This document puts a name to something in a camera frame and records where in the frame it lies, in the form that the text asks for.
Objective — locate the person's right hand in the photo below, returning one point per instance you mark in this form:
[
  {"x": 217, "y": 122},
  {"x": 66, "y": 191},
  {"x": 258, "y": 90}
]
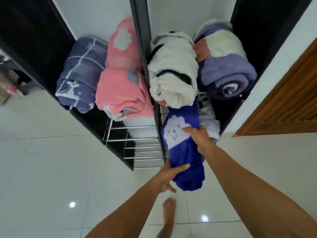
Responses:
[{"x": 201, "y": 140}]

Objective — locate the person's left hand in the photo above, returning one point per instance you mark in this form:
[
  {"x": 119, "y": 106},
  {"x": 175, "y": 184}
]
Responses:
[{"x": 165, "y": 175}]

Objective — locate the person's left thumb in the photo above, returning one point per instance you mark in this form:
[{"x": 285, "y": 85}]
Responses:
[{"x": 180, "y": 168}]

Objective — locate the person's right thumb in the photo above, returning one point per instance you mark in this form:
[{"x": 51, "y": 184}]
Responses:
[{"x": 188, "y": 129}]

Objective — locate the blue cloud print blanket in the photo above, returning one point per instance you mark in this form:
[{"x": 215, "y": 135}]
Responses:
[{"x": 184, "y": 156}]

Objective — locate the person's right forearm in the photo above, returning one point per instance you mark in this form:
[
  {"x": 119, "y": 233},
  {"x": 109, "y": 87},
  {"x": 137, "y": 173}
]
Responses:
[{"x": 260, "y": 193}]

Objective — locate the person's left forearm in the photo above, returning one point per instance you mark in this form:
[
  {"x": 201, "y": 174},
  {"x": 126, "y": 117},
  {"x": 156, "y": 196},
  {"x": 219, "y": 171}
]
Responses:
[{"x": 123, "y": 214}]

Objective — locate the white fluffy rolled blanket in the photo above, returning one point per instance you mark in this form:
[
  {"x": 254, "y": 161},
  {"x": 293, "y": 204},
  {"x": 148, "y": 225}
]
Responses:
[{"x": 209, "y": 118}]

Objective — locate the person's foot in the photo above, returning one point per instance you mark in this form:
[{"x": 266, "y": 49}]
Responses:
[{"x": 169, "y": 215}]

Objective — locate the white and black rolled blanket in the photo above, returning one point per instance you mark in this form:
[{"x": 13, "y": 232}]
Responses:
[{"x": 172, "y": 71}]

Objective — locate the purple white checked rolled blanket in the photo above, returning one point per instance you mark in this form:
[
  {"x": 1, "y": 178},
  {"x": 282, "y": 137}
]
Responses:
[{"x": 223, "y": 64}]

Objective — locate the pink cloud print rolled blanket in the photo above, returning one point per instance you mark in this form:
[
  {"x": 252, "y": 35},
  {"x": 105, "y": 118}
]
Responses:
[{"x": 123, "y": 84}]

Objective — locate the brown wooden door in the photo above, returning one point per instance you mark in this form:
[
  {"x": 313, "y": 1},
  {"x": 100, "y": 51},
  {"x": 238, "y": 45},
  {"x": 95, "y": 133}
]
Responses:
[{"x": 287, "y": 101}]

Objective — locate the grey-blue plaid rolled blanket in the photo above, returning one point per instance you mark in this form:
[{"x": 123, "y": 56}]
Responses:
[{"x": 79, "y": 74}]

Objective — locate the black wardrobe frame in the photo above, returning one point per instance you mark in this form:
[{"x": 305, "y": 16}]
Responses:
[{"x": 37, "y": 52}]

